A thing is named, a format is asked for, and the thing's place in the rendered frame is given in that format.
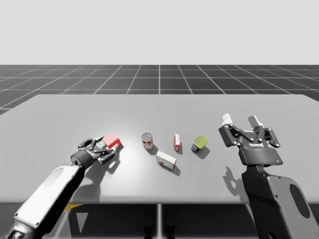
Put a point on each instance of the pink cube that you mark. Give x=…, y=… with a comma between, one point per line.
x=112, y=141

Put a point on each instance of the red and white carton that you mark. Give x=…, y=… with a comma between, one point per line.
x=166, y=159

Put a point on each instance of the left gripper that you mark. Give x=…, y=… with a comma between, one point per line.
x=86, y=156

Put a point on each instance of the red and white can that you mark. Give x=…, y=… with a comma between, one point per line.
x=147, y=141

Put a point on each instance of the green and blue rectangular can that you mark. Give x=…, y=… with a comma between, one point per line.
x=199, y=144

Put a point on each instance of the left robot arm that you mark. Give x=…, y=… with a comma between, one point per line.
x=49, y=189

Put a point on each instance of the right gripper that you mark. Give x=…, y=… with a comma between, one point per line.
x=260, y=153

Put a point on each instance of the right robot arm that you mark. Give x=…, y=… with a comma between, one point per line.
x=279, y=201

